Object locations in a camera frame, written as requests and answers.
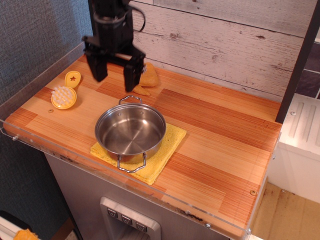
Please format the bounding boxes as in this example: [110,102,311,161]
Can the dark vertical post right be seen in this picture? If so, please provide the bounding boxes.
[275,0,320,124]

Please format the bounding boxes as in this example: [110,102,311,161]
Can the yellow folded cloth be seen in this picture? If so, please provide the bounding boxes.
[90,123,187,186]

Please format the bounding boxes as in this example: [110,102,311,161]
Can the orange toy piece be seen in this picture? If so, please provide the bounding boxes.
[13,229,39,240]

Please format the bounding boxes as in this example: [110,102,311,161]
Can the stainless steel pot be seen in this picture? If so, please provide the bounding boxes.
[94,95,167,174]

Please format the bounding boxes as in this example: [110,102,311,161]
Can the yellow scrub brush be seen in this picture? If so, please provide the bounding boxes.
[51,70,82,110]

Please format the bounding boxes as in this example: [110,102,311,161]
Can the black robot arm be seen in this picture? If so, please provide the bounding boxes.
[82,0,146,92]

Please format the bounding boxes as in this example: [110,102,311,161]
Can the orange toy chicken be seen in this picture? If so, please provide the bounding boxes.
[132,62,159,96]

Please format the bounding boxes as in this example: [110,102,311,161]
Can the white toy appliance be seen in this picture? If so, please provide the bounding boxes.
[267,94,320,203]

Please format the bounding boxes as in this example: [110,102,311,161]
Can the grey toy fridge cabinet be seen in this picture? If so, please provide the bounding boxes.
[46,153,256,240]

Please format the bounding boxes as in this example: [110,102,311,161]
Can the silver dispenser panel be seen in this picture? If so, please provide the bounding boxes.
[99,196,162,240]

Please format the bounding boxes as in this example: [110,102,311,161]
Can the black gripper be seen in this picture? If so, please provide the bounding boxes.
[82,12,145,92]

